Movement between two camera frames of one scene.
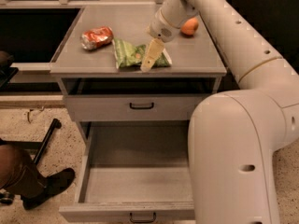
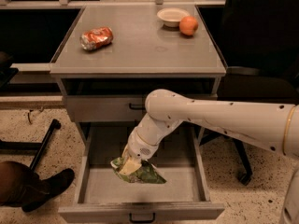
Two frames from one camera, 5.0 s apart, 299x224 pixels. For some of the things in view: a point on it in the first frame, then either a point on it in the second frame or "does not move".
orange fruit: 190,26 does not move
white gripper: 159,28 to 139,148
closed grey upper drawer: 139,107 does not move
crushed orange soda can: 96,37 does not move
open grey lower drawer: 137,171 does not move
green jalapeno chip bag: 129,55 to 148,173
